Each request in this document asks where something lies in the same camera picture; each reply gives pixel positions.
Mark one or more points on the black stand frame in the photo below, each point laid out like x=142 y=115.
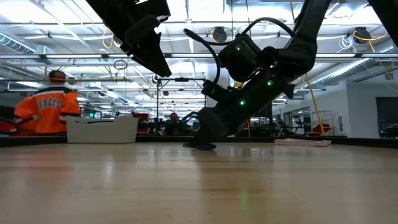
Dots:
x=157 y=102

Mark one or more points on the black aluminium table frame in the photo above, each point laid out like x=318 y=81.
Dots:
x=357 y=140

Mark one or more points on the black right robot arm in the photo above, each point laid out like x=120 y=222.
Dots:
x=298 y=46

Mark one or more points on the white plastic bin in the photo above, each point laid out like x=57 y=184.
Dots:
x=101 y=132

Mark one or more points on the red cabinet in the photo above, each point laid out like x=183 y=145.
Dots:
x=142 y=119

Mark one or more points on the red storage bin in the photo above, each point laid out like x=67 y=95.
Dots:
x=4 y=127

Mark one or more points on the white column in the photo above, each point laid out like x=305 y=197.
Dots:
x=210 y=71

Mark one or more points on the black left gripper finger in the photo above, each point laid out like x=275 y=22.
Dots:
x=152 y=53

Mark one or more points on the red tray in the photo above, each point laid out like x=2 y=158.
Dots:
x=321 y=128

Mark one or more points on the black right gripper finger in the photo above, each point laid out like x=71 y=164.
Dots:
x=210 y=127

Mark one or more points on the person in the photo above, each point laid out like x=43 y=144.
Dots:
x=46 y=109
x=174 y=124

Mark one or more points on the grey horizontal bar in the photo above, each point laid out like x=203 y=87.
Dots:
x=62 y=80

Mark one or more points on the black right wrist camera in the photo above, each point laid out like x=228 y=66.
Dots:
x=214 y=90

